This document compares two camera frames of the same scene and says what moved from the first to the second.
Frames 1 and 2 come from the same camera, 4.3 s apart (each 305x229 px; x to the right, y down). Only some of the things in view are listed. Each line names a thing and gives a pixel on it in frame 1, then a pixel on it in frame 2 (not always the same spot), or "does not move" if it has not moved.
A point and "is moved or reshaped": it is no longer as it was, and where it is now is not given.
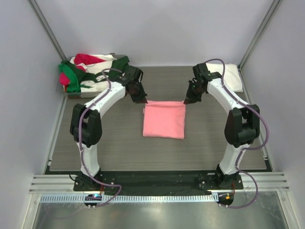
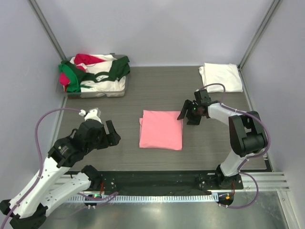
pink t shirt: [164, 119] is moved or reshaped
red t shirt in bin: [81, 59] does not move
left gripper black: [136, 89] → [105, 136]
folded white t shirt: [232, 79] does not move
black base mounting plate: [158, 182] does not move
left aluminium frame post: [34, 5] does not move
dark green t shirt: [116, 65] does not move
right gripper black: [195, 88] → [191, 113]
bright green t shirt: [73, 87] does not move
